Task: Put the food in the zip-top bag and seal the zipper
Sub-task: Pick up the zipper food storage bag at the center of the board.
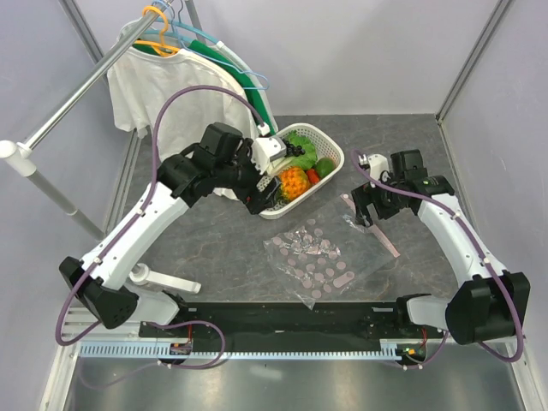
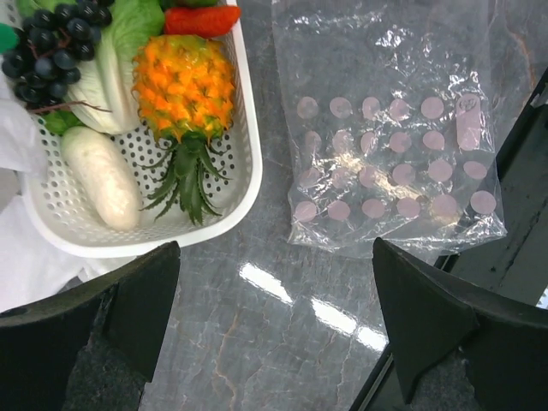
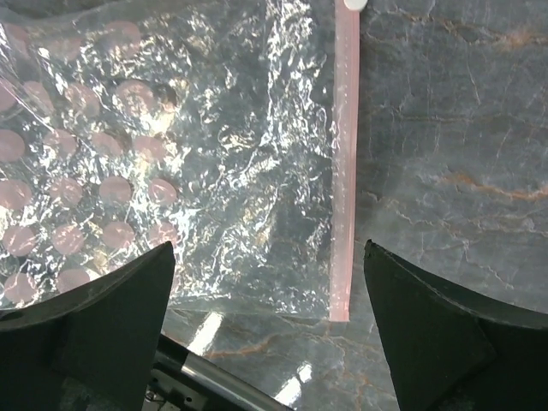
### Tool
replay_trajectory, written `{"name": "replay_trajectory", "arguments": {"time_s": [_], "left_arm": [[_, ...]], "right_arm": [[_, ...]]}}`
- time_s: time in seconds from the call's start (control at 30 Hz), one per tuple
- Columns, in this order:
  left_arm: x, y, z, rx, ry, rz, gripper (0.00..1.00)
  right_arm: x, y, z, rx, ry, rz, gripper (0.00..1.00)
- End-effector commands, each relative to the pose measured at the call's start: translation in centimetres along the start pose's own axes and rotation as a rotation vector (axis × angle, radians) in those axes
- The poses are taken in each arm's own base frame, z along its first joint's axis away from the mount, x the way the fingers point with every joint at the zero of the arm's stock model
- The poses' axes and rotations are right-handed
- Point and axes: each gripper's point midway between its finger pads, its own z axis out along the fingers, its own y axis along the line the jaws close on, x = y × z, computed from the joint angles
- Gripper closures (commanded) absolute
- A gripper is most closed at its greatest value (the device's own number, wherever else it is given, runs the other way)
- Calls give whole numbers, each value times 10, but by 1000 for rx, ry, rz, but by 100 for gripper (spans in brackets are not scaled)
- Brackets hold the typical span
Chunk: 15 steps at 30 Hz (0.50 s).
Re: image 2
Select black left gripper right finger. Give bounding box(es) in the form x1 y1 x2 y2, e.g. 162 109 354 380
372 238 547 410

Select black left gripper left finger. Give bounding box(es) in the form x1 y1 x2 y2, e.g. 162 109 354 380
1 241 180 410

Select white toy radish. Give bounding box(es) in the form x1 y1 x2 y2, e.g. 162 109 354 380
61 126 142 231

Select clear zip top bag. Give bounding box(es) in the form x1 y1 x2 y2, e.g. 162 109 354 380
271 1 506 258

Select green white toy cabbage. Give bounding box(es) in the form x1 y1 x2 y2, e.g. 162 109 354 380
15 1 164 134

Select orange toy pineapple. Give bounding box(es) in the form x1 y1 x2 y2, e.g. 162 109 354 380
133 35 235 225

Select dark toy grape bunch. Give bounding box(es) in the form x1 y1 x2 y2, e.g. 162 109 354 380
1 1 115 114

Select orange toy carrot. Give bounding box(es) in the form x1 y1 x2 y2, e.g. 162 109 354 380
164 5 241 39

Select white perforated plastic basket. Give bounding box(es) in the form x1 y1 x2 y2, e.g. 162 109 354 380
21 27 262 258

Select green t-shirt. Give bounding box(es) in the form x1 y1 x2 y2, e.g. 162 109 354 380
0 23 19 54

